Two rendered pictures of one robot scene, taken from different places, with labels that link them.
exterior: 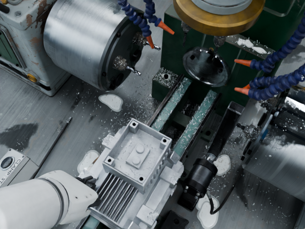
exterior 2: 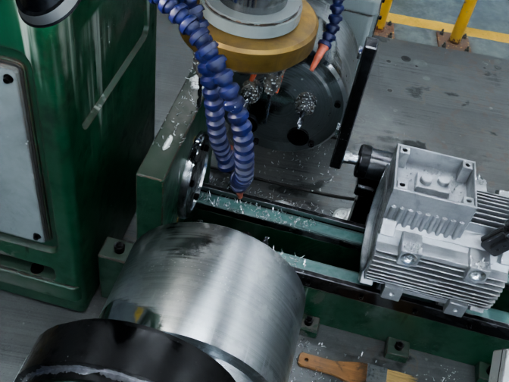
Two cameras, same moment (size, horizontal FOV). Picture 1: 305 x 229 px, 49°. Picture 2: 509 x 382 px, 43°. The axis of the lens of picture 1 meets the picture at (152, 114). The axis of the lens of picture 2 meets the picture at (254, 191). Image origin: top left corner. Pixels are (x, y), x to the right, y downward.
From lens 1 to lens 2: 0.96 m
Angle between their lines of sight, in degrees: 59
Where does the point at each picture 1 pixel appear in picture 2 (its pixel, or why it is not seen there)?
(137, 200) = not seen: hidden behind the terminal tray
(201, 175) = (384, 154)
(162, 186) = not seen: hidden behind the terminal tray
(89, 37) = (268, 284)
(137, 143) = (419, 186)
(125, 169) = (455, 198)
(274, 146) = (340, 64)
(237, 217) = (347, 189)
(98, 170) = (457, 253)
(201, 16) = (309, 25)
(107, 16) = (220, 250)
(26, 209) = not seen: outside the picture
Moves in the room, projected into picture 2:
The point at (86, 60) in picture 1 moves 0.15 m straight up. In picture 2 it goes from (295, 305) to (319, 227)
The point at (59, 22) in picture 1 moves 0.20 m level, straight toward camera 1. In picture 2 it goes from (251, 351) to (376, 270)
